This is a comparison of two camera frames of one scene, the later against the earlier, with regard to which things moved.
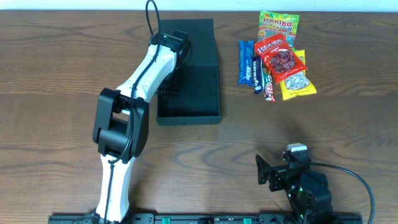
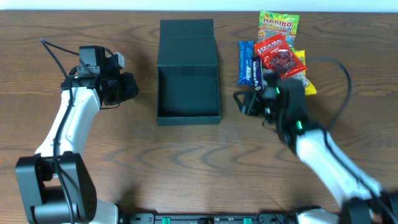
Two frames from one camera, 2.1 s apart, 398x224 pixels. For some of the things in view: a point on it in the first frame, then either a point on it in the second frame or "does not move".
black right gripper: x=275 y=173 to x=259 y=101
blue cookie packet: x=245 y=56 does not move
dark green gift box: x=198 y=100 does not move
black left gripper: x=170 y=88 to x=125 y=86
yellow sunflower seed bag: x=300 y=84 does not move
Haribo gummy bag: x=272 y=24 does not move
